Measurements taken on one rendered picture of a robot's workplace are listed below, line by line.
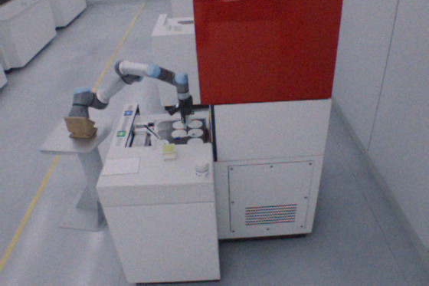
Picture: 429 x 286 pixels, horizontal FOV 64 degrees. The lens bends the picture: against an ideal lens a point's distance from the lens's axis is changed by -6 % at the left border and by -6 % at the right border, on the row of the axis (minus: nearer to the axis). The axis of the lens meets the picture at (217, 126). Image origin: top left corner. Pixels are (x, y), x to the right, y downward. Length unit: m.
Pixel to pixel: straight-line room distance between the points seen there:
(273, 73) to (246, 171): 0.68
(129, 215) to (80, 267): 0.94
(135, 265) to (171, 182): 0.76
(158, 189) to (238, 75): 0.74
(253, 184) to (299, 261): 0.72
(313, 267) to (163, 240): 1.12
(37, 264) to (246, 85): 2.08
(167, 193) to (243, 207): 0.74
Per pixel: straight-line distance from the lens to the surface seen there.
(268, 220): 2.66
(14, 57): 6.64
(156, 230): 2.17
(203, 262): 2.40
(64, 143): 2.71
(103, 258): 2.92
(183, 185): 1.91
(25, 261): 3.16
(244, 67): 1.93
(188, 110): 2.22
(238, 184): 2.37
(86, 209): 3.31
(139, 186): 1.94
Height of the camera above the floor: 2.22
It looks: 33 degrees down
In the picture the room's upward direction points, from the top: 3 degrees counter-clockwise
